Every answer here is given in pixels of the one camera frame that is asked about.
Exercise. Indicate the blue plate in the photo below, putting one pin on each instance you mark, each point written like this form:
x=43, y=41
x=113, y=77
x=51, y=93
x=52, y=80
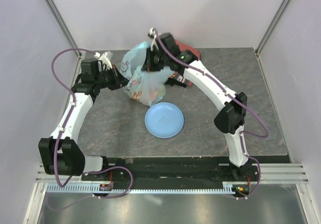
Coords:
x=164, y=120

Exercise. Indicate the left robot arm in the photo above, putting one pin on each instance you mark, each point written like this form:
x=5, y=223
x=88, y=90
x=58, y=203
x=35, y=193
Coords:
x=59, y=152

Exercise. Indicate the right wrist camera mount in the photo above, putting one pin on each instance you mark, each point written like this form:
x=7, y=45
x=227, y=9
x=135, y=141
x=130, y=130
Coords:
x=153, y=35

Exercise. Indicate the folded red t-shirt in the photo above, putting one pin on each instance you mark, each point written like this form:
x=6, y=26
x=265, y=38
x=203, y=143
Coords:
x=176, y=78

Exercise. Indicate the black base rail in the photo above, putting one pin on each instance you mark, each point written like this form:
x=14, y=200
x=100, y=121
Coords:
x=215, y=169

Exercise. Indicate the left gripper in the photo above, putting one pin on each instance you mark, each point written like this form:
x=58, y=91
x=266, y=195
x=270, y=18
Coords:
x=119, y=80

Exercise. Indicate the white cable duct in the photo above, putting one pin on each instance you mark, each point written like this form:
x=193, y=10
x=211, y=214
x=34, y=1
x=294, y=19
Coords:
x=108, y=189

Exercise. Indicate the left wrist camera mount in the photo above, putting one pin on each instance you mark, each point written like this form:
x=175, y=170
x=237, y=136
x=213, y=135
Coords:
x=104, y=57

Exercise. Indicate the light blue plastic bag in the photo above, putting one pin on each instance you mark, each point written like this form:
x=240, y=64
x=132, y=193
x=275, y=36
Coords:
x=145, y=87

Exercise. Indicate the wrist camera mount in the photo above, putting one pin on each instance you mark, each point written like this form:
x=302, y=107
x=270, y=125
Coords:
x=153, y=35
x=104, y=57

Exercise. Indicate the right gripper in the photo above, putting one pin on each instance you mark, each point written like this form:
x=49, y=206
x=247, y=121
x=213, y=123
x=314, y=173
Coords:
x=148, y=65

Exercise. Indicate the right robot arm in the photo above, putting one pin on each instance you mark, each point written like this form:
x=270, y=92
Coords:
x=231, y=106

